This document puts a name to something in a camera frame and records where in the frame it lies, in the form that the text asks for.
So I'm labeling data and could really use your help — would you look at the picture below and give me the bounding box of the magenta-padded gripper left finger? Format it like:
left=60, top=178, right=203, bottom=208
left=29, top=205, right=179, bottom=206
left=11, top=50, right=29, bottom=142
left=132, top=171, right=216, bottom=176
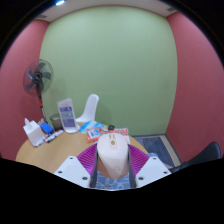
left=53, top=143, right=98, bottom=189

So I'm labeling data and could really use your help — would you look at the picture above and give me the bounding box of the black standing fan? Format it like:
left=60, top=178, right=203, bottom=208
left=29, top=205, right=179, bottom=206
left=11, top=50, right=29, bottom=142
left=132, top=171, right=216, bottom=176
left=22, top=58, right=55, bottom=116

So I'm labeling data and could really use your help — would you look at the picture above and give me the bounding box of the black mesh pen cup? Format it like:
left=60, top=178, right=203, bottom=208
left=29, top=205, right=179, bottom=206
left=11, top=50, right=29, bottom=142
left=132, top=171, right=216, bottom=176
left=49, top=113, right=64, bottom=132

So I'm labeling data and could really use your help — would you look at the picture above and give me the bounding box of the black chair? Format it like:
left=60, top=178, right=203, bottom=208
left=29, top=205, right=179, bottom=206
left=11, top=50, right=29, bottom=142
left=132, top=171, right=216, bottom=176
left=169, top=141, right=222, bottom=174

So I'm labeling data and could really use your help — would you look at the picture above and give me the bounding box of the dark blue floor mat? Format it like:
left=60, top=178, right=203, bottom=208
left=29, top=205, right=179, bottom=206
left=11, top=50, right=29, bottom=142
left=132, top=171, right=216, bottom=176
left=132, top=134, right=183, bottom=168

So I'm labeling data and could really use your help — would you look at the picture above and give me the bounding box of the red-capped whiteboard marker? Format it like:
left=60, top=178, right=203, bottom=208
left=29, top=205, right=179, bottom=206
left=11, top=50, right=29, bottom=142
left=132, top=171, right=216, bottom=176
left=34, top=133, right=51, bottom=148

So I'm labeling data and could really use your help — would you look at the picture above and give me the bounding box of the light blue packet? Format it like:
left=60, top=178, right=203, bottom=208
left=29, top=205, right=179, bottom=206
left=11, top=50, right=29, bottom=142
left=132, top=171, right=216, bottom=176
left=79, top=120, right=106, bottom=134

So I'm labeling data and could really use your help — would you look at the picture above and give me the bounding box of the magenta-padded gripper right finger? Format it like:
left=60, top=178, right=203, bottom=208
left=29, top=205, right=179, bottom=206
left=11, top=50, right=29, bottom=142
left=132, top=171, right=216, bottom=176
left=127, top=143, right=172, bottom=189

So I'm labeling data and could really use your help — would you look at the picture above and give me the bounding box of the blue whiteboard eraser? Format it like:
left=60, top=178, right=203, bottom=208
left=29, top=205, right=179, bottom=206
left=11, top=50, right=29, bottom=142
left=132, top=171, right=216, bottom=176
left=39, top=122, right=55, bottom=135

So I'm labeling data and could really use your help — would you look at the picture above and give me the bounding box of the white plastic chair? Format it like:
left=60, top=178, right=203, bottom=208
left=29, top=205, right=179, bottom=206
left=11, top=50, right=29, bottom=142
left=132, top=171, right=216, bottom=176
left=75, top=93, right=100, bottom=125

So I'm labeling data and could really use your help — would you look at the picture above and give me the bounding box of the white tissue box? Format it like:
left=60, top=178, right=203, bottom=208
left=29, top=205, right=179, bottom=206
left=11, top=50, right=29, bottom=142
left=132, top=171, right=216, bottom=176
left=22, top=117, right=45, bottom=148

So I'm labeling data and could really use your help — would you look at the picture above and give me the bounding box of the black whiteboard marker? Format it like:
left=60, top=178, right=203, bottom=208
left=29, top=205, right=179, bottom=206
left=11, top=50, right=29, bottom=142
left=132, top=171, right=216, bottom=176
left=44, top=129, right=64, bottom=144

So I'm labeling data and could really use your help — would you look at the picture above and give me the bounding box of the orange and white snack packet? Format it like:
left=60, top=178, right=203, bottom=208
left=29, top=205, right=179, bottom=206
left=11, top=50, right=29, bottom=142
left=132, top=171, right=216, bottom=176
left=108, top=128, right=131, bottom=144

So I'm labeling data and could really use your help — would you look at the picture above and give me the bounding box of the pale pink computer mouse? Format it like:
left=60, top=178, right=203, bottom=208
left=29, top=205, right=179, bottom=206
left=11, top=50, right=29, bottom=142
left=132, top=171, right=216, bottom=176
left=96, top=133, right=130, bottom=179

